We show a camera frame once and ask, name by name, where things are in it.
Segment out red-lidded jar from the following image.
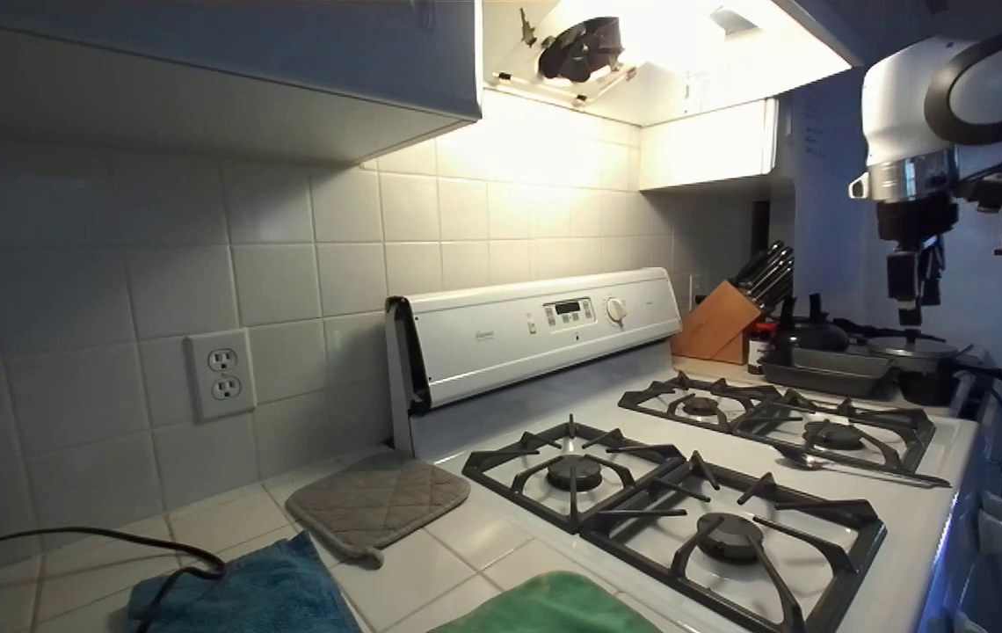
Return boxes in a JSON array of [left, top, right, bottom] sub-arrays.
[[746, 318, 778, 368]]

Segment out grey quilted pot holder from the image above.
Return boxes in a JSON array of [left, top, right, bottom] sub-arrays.
[[284, 453, 473, 570]]

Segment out white wall power outlet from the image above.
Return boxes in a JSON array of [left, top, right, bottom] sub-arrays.
[[182, 325, 260, 422]]

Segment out wooden knife block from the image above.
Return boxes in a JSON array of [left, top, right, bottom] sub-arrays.
[[673, 276, 766, 364]]

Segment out black kettle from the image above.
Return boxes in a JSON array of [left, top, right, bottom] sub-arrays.
[[789, 291, 858, 355]]

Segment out white range hood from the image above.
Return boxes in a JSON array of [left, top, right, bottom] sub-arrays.
[[477, 0, 861, 130]]

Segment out black cast iron stove grate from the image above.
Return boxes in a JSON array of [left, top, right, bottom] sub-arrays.
[[462, 415, 888, 633], [615, 368, 937, 477]]

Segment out upper wall cabinet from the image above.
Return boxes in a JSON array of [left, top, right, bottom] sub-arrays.
[[0, 0, 484, 168], [635, 99, 784, 196]]

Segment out blue cloth towel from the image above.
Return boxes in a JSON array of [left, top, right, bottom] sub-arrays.
[[128, 532, 361, 633]]

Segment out white gas stove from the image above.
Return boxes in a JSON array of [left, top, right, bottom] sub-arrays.
[[384, 264, 984, 633]]

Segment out black frying pan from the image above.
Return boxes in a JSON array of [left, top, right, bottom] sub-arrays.
[[761, 343, 902, 400]]

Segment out stove clock display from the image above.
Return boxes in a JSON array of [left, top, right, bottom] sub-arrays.
[[541, 295, 599, 330]]

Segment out black-handled knife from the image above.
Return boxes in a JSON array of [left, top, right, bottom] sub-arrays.
[[753, 268, 798, 313], [743, 243, 793, 291]]

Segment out thin black counter cable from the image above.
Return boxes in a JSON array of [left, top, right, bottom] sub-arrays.
[[0, 524, 228, 633]]

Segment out black range hood fan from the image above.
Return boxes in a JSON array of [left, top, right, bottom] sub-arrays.
[[533, 15, 626, 85]]

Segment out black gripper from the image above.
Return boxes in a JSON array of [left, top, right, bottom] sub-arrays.
[[873, 189, 964, 325]]

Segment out green cloth towel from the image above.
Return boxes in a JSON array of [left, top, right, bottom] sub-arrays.
[[431, 570, 661, 633]]

